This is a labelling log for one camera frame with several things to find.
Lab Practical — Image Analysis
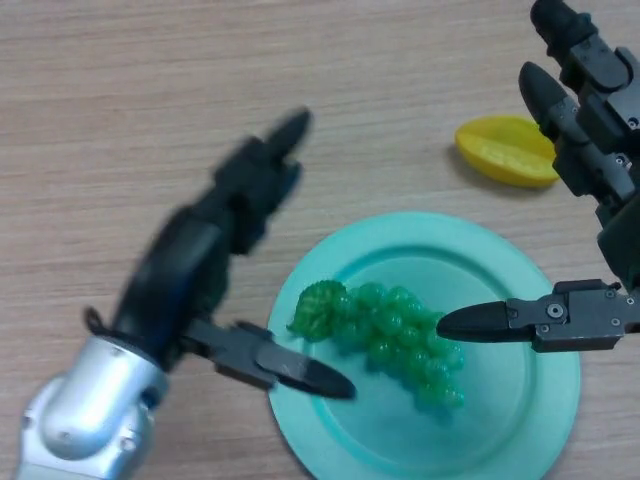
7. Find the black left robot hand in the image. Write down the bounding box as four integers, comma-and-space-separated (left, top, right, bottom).
107, 107, 357, 401

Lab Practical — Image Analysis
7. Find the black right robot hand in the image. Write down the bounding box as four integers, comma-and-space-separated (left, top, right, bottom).
435, 0, 640, 354

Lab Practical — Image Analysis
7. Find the green grape bunch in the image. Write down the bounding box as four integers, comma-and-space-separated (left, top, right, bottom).
286, 280, 466, 410

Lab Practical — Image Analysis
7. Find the teal round plate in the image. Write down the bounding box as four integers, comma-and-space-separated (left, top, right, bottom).
268, 212, 583, 480

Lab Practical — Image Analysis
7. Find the yellow starfruit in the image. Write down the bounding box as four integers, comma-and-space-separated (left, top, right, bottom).
453, 114, 561, 189

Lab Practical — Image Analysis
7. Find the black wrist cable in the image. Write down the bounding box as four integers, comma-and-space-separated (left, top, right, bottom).
82, 307, 132, 342

